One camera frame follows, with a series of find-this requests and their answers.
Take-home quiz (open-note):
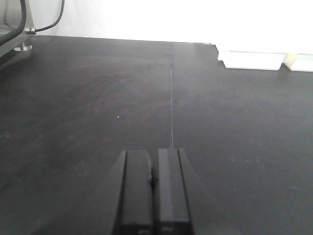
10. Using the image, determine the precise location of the white storage bin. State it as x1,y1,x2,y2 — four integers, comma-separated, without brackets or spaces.
216,45,286,71
283,53,313,72

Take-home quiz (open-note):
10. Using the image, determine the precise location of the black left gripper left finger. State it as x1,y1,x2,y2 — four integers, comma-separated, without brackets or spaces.
112,150,153,235

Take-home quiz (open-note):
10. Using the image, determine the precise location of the stainless steel lab machine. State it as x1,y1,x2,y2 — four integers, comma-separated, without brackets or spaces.
0,0,35,68

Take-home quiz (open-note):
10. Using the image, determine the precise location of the middle white storage bin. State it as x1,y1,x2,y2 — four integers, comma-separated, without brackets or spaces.
283,53,313,72

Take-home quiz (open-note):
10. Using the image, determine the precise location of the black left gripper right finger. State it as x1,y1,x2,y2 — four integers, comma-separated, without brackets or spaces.
153,148,194,235

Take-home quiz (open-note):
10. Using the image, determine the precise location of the left white storage bin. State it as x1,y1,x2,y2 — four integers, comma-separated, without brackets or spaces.
216,45,286,71

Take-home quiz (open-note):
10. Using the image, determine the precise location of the black power cable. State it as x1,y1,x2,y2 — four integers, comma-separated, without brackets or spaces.
34,0,66,32

